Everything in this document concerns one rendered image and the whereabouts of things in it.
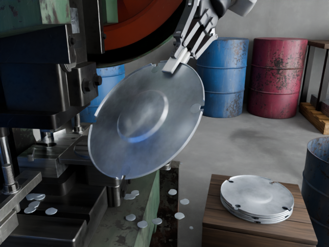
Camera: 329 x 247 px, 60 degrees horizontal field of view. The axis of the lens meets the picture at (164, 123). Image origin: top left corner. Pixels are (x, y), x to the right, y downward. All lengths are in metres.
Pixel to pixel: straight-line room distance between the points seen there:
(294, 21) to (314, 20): 0.23
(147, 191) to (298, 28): 3.54
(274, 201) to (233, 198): 0.16
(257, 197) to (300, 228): 0.19
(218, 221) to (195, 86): 0.69
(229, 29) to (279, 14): 0.62
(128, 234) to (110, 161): 0.16
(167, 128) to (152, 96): 0.10
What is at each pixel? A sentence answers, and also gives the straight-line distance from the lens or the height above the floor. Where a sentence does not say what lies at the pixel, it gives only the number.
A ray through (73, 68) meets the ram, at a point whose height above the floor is 0.97.
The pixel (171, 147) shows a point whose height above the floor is 0.85.
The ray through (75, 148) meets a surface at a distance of 0.70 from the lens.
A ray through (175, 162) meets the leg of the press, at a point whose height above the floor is 0.62.
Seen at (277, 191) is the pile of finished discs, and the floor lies 0.39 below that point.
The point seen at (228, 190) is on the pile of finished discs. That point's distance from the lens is 1.27.
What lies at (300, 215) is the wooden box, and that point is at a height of 0.35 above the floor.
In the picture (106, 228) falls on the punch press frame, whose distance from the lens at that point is 0.67.
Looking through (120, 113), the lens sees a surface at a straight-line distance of 0.65.
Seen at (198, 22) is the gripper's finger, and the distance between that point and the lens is 0.68.
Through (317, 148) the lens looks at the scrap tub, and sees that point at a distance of 1.75.
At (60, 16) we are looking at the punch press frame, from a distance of 0.51.
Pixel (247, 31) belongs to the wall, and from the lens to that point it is 3.94.
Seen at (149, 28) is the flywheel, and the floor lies 1.04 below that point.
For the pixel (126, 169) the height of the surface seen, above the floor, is 0.79.
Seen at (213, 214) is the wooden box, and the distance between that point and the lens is 1.19.
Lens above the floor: 1.06
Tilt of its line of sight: 20 degrees down
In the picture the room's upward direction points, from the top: straight up
